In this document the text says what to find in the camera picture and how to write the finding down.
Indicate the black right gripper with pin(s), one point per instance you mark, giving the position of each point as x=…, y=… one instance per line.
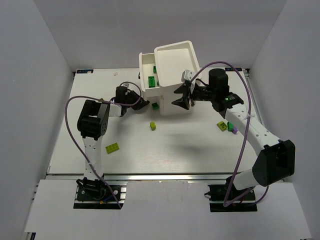
x=189, y=95

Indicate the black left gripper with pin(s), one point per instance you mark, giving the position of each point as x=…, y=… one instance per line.
x=135, y=100

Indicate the green small lego brick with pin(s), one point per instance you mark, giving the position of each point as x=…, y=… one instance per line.
x=155, y=106

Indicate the green lego plate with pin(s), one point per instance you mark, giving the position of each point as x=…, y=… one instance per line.
x=151, y=82

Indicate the purple round lego piece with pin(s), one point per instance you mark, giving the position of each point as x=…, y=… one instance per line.
x=234, y=130

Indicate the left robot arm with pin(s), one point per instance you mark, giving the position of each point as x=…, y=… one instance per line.
x=93, y=123

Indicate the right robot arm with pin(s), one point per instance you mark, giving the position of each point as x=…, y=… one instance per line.
x=275, y=157

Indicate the lime small lego brick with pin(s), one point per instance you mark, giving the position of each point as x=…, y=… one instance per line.
x=152, y=126

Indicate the lime sloped lego brick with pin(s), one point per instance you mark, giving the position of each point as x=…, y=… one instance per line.
x=222, y=126

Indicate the blue corner sticker right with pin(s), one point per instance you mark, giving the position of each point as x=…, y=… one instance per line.
x=230, y=69

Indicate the blue corner sticker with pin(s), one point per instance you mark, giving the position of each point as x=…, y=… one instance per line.
x=84, y=71
x=230, y=69

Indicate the lime long lego brick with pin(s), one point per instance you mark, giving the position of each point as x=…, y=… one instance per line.
x=112, y=148

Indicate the blue corner sticker left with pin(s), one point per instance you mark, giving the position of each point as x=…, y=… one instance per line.
x=84, y=71

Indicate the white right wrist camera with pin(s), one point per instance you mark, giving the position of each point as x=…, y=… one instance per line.
x=188, y=75

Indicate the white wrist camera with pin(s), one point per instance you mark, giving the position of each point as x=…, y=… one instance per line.
x=125, y=85
x=188, y=75

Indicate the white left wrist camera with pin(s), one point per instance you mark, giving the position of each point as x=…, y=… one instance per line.
x=125, y=85

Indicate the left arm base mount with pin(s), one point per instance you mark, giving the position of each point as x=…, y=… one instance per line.
x=95, y=195

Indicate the aluminium table front rail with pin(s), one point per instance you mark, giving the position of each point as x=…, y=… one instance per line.
x=206, y=177

